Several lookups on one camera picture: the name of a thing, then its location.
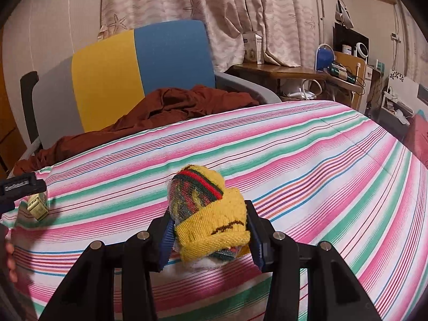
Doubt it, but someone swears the white floral box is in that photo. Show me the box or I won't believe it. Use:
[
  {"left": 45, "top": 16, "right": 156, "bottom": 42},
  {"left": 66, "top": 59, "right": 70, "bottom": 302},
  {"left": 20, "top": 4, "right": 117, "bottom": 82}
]
[{"left": 381, "top": 70, "right": 420, "bottom": 114}]

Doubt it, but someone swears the white round fan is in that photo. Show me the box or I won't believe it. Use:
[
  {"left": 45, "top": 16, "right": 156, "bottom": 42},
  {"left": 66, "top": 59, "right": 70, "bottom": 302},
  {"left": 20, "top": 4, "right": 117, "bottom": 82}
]
[{"left": 354, "top": 41, "right": 368, "bottom": 61}]

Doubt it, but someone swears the blue round lamp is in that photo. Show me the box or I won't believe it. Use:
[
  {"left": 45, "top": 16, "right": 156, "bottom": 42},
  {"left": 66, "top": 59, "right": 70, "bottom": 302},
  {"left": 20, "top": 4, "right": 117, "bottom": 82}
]
[{"left": 315, "top": 43, "right": 337, "bottom": 72}]

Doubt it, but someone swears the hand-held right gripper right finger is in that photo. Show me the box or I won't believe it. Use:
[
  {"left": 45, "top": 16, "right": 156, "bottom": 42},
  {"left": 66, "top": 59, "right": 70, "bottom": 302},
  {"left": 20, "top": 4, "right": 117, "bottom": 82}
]
[{"left": 244, "top": 200, "right": 383, "bottom": 321}]

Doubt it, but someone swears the white lamp pole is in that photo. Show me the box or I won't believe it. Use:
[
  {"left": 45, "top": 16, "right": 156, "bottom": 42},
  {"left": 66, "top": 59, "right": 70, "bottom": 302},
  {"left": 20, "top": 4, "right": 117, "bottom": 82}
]
[{"left": 316, "top": 0, "right": 326, "bottom": 45}]

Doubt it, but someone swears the black monitor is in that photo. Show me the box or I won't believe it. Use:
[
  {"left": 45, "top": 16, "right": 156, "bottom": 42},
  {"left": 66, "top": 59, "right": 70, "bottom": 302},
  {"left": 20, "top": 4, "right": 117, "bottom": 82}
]
[{"left": 333, "top": 23, "right": 370, "bottom": 64}]

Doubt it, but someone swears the wooden side table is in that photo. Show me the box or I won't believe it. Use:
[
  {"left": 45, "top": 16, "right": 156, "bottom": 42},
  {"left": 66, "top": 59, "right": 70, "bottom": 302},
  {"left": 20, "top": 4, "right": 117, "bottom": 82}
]
[{"left": 226, "top": 63, "right": 330, "bottom": 82}]

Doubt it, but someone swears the brown cloth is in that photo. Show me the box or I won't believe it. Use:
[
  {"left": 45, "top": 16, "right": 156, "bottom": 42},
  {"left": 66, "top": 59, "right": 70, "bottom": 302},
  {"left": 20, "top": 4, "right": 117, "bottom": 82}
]
[{"left": 13, "top": 85, "right": 259, "bottom": 176}]

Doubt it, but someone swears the small green carton box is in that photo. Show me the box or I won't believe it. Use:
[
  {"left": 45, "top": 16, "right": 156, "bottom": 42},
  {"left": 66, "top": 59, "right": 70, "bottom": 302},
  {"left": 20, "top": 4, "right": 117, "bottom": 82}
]
[{"left": 27, "top": 192, "right": 50, "bottom": 222}]

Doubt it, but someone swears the white clothes iron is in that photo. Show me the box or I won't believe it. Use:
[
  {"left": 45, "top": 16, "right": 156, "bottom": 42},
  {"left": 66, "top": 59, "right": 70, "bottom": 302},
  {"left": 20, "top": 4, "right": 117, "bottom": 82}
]
[{"left": 335, "top": 0, "right": 355, "bottom": 29}]

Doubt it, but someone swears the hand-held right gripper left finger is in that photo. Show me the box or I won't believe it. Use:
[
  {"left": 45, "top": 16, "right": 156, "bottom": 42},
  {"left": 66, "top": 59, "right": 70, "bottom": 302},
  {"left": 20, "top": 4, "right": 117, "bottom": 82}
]
[{"left": 38, "top": 209, "right": 176, "bottom": 321}]

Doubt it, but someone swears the person's left hand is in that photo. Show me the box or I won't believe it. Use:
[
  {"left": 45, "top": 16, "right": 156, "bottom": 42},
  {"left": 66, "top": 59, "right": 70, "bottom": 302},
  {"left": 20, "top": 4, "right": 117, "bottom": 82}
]
[{"left": 4, "top": 241, "right": 18, "bottom": 284}]

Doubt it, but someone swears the yellow knit sock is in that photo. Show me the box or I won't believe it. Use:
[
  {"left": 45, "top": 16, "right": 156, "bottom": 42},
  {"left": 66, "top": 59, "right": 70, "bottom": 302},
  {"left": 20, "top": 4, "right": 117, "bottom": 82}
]
[{"left": 166, "top": 165, "right": 252, "bottom": 270}]

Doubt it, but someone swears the wooden rack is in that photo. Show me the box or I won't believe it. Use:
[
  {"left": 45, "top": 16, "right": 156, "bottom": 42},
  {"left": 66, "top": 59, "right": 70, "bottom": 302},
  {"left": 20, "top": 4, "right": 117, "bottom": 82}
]
[{"left": 329, "top": 51, "right": 368, "bottom": 111}]

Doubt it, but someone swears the white cable bundle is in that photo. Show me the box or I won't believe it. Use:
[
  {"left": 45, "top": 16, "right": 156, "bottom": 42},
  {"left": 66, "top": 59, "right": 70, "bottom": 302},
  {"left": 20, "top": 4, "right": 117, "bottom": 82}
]
[{"left": 280, "top": 78, "right": 323, "bottom": 101}]

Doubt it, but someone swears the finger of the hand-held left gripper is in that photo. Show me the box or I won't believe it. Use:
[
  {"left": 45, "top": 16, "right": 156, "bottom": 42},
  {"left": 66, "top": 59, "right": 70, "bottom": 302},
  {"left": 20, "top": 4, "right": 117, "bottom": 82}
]
[{"left": 0, "top": 172, "right": 47, "bottom": 204}]

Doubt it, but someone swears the patterned beige curtain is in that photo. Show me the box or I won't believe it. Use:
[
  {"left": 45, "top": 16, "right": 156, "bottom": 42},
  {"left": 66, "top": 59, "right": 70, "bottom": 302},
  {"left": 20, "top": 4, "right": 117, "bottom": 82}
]
[{"left": 98, "top": 0, "right": 338, "bottom": 69}]

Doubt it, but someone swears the grey yellow blue chair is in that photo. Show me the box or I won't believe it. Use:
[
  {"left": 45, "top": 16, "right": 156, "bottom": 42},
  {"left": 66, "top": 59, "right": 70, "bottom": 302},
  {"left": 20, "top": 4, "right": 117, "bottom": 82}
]
[{"left": 7, "top": 19, "right": 283, "bottom": 174}]

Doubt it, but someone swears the pink green striped tablecloth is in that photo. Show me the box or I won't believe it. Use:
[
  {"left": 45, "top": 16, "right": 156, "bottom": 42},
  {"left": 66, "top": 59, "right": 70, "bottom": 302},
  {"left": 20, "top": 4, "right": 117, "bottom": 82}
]
[{"left": 0, "top": 100, "right": 428, "bottom": 321}]

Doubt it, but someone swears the white carton box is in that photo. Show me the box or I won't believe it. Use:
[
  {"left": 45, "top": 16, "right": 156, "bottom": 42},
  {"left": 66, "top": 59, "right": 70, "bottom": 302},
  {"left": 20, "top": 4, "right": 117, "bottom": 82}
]
[{"left": 242, "top": 31, "right": 265, "bottom": 65}]

